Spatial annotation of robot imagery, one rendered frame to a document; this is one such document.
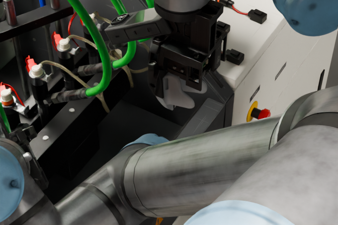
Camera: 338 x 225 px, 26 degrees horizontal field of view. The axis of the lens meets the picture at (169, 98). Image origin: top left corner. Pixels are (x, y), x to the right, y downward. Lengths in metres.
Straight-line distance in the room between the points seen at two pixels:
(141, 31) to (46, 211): 0.32
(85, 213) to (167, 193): 0.11
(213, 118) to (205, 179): 0.78
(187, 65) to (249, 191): 0.56
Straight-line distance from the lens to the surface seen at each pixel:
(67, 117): 1.38
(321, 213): 0.39
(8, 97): 1.24
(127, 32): 0.99
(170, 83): 1.01
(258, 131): 0.57
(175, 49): 0.95
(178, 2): 0.89
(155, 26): 0.95
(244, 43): 1.52
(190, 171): 0.64
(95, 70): 1.31
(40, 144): 1.34
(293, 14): 0.76
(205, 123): 1.40
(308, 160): 0.41
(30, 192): 0.74
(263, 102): 1.69
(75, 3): 1.11
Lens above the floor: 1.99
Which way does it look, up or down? 46 degrees down
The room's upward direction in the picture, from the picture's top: straight up
